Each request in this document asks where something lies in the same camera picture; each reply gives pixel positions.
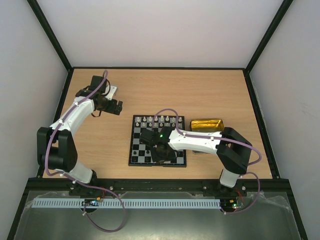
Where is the black white chessboard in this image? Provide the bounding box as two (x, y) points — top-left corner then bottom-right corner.
(128, 115), (187, 167)

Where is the black mounting rail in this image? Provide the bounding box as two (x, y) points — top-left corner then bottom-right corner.
(73, 178), (247, 197)

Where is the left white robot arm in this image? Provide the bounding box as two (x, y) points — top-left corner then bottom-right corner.
(36, 70), (123, 184)

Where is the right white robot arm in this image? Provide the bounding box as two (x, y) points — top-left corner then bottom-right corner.
(139, 126), (253, 196)

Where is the gold metal tin tray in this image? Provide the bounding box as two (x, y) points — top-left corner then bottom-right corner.
(190, 118), (226, 155)

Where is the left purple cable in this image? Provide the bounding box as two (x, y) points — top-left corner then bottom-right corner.
(44, 69), (127, 232)

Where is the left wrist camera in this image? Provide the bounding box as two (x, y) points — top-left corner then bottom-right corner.
(104, 85), (118, 100)

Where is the black frame enclosure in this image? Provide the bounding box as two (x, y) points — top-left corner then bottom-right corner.
(7, 0), (308, 240)

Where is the white slotted cable duct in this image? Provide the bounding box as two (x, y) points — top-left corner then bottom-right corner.
(31, 198), (221, 209)

